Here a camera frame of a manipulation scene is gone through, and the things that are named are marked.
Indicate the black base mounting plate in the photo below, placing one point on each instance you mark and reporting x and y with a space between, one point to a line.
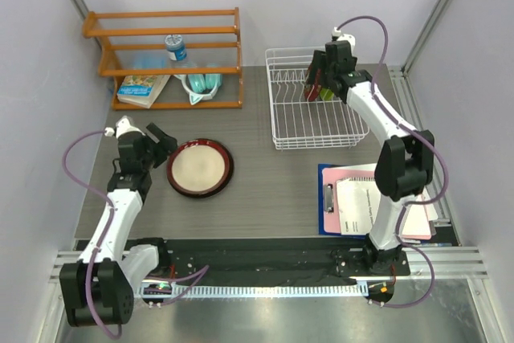
288 262

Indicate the small brown rimmed plate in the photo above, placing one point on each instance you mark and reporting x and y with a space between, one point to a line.
311 92

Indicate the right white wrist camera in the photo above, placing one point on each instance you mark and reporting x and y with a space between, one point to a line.
338 35

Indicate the green plastic plate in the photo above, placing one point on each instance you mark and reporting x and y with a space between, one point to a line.
326 94

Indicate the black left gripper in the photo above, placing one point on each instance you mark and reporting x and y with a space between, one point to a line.
165 146

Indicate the white wire dish rack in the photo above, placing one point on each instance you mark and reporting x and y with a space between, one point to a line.
296 123

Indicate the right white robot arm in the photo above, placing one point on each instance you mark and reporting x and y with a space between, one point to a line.
406 161

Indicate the aluminium front rail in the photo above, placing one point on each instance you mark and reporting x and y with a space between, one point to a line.
448 263

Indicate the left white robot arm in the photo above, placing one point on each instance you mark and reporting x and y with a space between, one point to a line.
99 287

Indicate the paperback book with blue cover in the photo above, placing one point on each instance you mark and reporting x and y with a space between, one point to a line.
141 91

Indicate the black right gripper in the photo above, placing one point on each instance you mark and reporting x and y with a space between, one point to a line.
319 59

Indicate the white slotted cable duct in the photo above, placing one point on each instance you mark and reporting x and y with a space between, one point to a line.
213 292

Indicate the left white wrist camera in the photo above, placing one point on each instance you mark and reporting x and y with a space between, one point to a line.
125 125

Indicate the pink paper sheet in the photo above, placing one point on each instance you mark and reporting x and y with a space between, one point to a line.
333 198

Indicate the orange wooden shelf rack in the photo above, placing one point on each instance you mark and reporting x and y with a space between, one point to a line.
132 44

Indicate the blue clipboard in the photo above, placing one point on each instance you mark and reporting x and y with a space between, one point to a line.
322 198

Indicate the white printed manual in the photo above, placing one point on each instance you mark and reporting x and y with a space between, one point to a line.
357 204

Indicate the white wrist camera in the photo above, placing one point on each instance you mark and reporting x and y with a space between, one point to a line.
338 35
125 125

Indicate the white teal cat-ear headphones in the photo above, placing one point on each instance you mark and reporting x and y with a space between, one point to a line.
200 87

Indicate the clear water bottle blue cap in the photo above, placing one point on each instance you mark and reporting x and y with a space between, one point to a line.
178 55

